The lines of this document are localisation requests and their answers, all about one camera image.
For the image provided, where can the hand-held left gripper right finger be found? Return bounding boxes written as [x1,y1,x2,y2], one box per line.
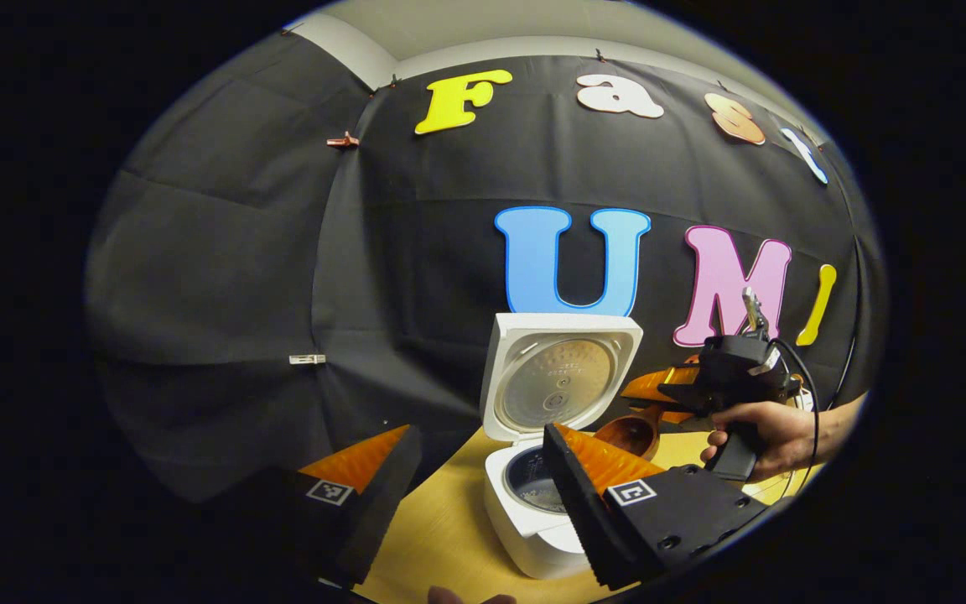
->
[542,422,773,591]

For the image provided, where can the black backdrop cloth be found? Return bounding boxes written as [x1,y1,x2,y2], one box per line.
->
[85,32,882,504]

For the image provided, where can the thin gripper cable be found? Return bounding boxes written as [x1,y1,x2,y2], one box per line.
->
[771,337,822,504]

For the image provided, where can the white rice cooker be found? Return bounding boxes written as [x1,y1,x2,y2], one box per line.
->
[480,313,645,580]

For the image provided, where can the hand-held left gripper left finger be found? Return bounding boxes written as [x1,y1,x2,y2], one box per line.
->
[219,424,423,588]

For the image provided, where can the wooden spoon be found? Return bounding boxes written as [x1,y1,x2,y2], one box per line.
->
[594,403,687,461]

